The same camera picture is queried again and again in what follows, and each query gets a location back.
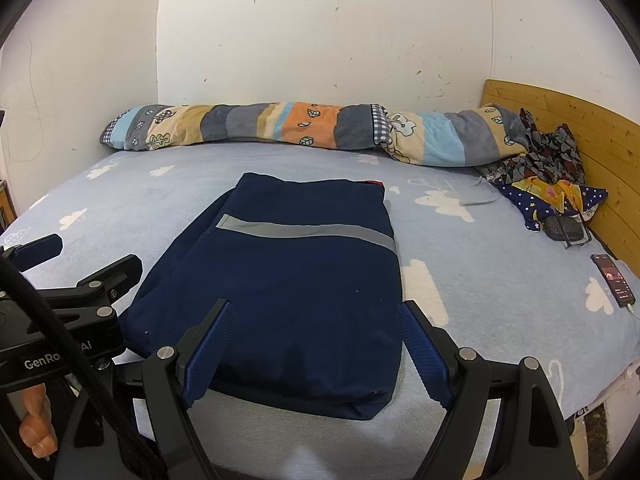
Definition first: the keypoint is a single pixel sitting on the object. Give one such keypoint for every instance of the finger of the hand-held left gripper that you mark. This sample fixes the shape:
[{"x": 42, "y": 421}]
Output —
[
  {"x": 35, "y": 252},
  {"x": 107, "y": 275}
]

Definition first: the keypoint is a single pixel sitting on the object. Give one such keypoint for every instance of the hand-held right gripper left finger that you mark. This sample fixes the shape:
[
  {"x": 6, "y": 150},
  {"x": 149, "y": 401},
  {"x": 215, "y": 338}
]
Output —
[{"x": 210, "y": 355}]

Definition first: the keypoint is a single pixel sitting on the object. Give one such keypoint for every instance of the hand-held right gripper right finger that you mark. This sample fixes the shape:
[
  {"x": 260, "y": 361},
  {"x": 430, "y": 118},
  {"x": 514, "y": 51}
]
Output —
[{"x": 425, "y": 355}]

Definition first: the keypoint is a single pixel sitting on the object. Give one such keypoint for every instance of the navy shirt with red collar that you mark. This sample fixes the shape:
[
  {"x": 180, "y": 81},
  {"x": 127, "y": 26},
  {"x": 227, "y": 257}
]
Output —
[{"x": 300, "y": 285}]

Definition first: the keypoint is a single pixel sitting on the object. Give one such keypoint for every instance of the person's left hand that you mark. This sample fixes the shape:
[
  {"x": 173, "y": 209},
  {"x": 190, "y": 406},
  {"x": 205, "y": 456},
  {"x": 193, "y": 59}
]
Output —
[{"x": 37, "y": 425}]

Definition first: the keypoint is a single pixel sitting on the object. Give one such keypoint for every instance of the light blue cloud bed sheet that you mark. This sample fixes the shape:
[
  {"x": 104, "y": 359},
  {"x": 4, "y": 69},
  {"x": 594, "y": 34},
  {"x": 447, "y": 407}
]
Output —
[{"x": 475, "y": 270}]

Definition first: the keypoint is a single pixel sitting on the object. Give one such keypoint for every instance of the dark grey pouch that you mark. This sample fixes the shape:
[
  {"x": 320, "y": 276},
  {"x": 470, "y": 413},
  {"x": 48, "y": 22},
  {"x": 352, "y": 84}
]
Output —
[{"x": 562, "y": 229}]

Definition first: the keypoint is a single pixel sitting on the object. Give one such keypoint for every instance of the white mattress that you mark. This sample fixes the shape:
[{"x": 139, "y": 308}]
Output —
[{"x": 600, "y": 435}]

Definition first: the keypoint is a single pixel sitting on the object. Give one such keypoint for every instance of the black smartphone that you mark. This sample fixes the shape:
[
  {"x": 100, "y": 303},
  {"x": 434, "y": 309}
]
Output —
[{"x": 615, "y": 280}]

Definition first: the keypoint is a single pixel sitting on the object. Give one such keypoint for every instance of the dark patterned cloth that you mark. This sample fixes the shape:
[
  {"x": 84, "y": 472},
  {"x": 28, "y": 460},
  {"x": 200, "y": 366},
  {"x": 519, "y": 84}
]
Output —
[{"x": 550, "y": 155}]

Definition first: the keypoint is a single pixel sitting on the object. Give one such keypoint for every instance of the rolled striped patchwork quilt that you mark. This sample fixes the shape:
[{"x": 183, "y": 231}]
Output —
[{"x": 310, "y": 122}]

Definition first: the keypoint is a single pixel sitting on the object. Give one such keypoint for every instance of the wooden headboard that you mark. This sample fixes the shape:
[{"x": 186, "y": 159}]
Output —
[{"x": 600, "y": 130}]

